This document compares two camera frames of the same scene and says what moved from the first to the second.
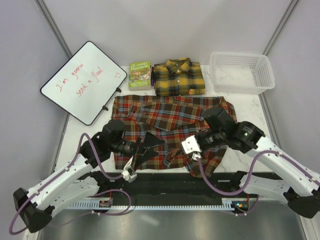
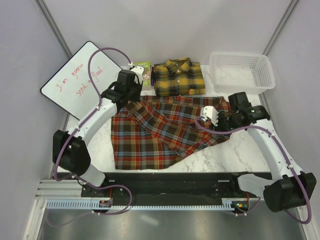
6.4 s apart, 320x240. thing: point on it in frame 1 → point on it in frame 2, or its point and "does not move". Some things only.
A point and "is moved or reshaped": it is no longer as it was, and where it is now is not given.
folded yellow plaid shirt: x=178 y=77 does not move
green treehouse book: x=139 y=75 does not move
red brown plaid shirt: x=173 y=119 is moved or reshaped
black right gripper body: x=210 y=138 → x=227 y=123
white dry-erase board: x=84 y=84 does not move
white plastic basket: x=241 y=73 does not move
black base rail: x=164 y=186 does not move
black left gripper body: x=136 y=149 → x=134 y=92
